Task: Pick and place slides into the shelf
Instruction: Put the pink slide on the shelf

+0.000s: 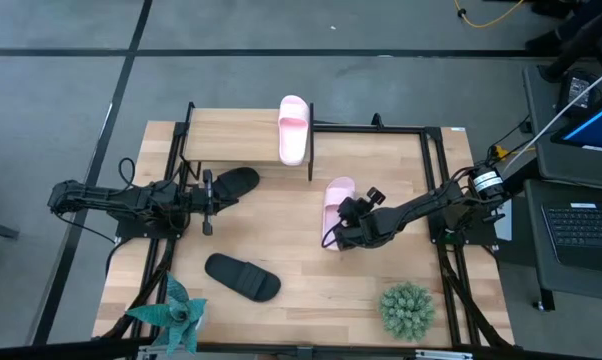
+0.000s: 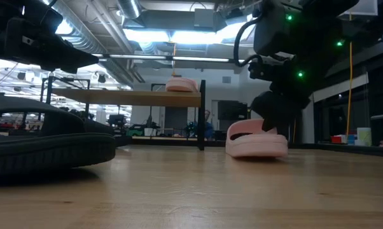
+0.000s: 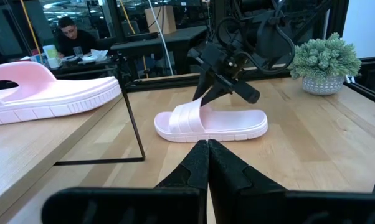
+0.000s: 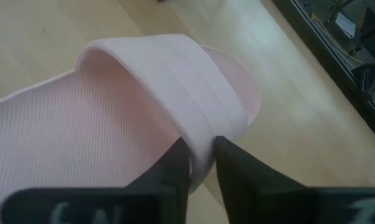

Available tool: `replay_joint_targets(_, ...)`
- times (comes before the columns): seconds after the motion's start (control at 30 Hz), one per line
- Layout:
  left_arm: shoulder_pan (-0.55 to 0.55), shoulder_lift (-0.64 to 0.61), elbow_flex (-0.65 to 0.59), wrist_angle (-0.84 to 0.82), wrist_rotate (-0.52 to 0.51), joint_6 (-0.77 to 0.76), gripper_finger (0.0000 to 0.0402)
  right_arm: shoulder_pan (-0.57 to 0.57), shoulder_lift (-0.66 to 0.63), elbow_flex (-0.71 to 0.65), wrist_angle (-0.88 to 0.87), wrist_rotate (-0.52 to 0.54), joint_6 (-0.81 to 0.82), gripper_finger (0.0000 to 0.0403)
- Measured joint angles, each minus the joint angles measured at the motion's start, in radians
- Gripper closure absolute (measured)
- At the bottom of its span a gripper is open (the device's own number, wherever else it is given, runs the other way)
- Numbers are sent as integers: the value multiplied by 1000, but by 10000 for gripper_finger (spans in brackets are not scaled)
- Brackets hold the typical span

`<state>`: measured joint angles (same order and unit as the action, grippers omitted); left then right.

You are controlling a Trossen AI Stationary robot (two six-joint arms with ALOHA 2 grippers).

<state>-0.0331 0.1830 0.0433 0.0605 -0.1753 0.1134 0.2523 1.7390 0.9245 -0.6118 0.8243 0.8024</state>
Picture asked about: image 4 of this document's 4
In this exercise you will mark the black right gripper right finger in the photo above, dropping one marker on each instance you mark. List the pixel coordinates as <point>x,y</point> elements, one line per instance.
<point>262,199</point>

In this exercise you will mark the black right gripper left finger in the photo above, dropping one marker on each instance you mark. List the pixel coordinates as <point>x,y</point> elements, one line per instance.
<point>144,205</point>

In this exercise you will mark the pink slide sandal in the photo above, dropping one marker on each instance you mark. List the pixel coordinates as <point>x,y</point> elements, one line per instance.
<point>81,118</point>

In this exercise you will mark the black crumpled bag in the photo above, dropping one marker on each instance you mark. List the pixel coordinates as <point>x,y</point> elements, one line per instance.
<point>366,77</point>

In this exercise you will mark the black stand leg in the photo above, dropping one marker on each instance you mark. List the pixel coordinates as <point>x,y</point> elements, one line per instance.
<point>374,21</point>

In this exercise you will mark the black aluminium table frame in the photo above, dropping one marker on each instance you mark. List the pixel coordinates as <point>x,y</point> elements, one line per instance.
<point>330,60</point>

